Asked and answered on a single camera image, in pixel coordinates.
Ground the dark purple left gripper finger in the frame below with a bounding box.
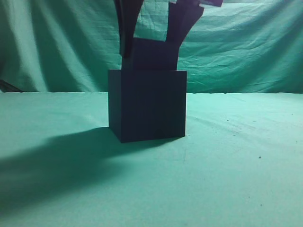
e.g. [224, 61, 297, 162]
[164, 0, 205, 69]

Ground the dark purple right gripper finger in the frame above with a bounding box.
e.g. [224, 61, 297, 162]
[114, 0, 143, 58]

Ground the dark purple cube block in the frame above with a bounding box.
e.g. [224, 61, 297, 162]
[122, 38, 179, 71]

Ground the dark cube groove box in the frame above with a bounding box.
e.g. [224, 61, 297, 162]
[108, 70, 187, 143]

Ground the green cloth backdrop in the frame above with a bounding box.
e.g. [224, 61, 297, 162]
[0, 0, 303, 93]

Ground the green cloth table cover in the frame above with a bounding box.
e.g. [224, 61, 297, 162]
[0, 92, 303, 227]

